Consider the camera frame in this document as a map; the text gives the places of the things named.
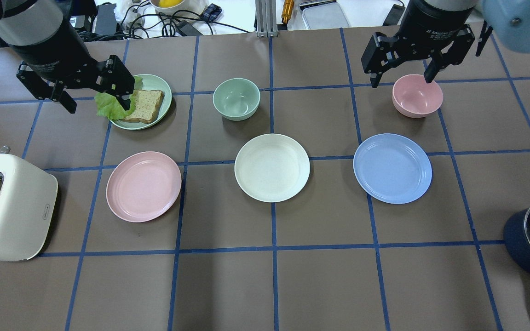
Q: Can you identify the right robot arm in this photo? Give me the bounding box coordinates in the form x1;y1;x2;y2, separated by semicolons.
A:
361;0;530;88

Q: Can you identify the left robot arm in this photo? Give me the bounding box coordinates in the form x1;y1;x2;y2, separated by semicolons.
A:
0;0;135;114

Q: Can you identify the cream plate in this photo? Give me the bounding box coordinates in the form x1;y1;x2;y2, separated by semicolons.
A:
234;133;311;203

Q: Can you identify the aluminium frame post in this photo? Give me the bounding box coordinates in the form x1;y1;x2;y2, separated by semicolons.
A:
255;0;278;38

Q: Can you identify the white toaster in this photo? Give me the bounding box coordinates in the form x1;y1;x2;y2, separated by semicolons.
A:
0;154;58;261

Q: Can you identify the pink bowl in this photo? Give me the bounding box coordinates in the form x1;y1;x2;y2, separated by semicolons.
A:
392;74;444;119

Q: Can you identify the blue plate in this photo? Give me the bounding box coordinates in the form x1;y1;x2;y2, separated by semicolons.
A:
353;133;433;205

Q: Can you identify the green plate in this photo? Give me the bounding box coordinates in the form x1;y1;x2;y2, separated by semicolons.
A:
109;74;173;131

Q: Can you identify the metal tray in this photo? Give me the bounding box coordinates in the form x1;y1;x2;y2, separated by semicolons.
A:
300;0;351;30

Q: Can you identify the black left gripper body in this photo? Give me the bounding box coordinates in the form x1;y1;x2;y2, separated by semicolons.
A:
10;17;104;92

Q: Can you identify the pink plate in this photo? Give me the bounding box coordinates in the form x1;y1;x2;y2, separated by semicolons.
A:
106;151;182;223

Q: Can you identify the black cables bundle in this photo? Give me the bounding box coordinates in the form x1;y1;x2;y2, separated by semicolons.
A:
117;0;251;40

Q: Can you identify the green bowl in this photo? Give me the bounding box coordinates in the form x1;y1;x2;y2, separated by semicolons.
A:
213;78;261;121

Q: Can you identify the brass connector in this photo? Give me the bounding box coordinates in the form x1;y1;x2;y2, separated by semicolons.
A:
281;0;294;25

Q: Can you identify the white bowl with yellow fruit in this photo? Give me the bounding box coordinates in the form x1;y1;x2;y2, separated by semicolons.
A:
150;0;208;18

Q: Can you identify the lettuce leaf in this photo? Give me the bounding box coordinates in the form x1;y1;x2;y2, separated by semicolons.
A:
94;77;143;120

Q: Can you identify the dark blue pot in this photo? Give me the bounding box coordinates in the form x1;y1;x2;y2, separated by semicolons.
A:
503;209;530;273

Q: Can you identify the bread slice on plate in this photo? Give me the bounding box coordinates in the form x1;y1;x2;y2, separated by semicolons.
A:
120;90;164;124

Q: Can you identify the black power adapter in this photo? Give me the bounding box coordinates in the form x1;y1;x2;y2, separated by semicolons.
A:
92;3;117;35

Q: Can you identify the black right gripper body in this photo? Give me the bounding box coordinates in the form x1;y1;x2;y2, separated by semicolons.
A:
393;0;470;61

